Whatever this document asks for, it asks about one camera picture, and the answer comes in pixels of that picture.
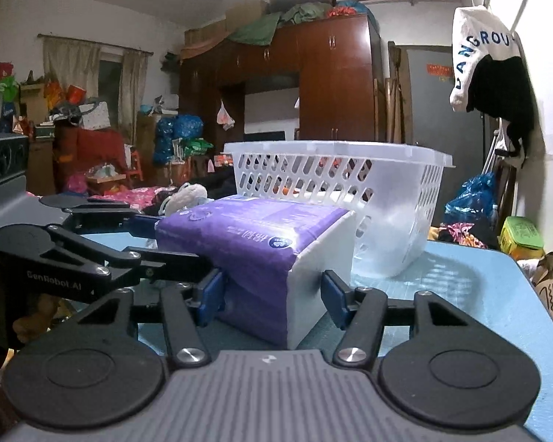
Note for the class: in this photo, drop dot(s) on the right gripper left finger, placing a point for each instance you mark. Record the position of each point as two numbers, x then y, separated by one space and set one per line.
185 307

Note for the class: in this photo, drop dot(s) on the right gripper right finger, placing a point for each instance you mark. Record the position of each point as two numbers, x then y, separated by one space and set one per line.
360 313

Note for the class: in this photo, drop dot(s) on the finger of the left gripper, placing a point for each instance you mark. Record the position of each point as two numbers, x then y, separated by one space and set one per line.
88 215
55 261

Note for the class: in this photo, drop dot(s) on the large purple tissue pack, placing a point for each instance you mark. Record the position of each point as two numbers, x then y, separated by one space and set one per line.
272 253

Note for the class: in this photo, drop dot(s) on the white plastic basket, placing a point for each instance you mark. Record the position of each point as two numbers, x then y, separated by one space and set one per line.
392 189

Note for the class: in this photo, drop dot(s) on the beige window curtain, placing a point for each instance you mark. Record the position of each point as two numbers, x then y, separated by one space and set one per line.
77 63

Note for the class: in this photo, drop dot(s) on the blue plastic bag bundle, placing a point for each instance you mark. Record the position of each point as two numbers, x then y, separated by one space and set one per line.
474 201

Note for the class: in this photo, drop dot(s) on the green yellow box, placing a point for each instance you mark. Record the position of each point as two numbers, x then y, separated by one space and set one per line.
520 239

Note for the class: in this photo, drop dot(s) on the grey metal door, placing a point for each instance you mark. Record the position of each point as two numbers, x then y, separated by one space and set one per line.
437 126

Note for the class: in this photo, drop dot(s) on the dark red wooden wardrobe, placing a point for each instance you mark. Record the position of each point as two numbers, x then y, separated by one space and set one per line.
336 62

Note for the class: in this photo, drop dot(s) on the white black hanging jacket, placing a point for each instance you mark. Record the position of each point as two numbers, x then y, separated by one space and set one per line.
491 77

